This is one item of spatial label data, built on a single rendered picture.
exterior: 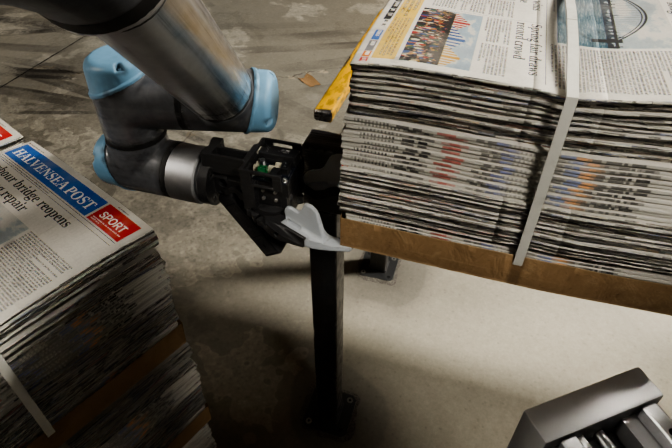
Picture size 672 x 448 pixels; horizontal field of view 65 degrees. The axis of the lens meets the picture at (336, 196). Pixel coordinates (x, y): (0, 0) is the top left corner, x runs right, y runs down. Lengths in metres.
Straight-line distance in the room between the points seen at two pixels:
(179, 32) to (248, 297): 1.27
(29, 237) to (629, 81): 0.61
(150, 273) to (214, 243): 1.12
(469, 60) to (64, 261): 0.45
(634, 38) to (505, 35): 0.12
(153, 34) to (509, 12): 0.37
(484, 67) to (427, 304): 1.18
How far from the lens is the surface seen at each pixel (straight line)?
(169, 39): 0.40
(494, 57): 0.50
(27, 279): 0.62
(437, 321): 1.56
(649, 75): 0.51
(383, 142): 0.50
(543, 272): 0.57
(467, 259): 0.57
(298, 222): 0.62
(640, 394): 0.60
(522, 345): 1.57
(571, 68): 0.49
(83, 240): 0.64
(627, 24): 0.61
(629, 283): 0.58
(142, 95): 0.64
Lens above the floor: 1.24
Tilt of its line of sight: 40 degrees down
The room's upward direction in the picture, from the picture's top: straight up
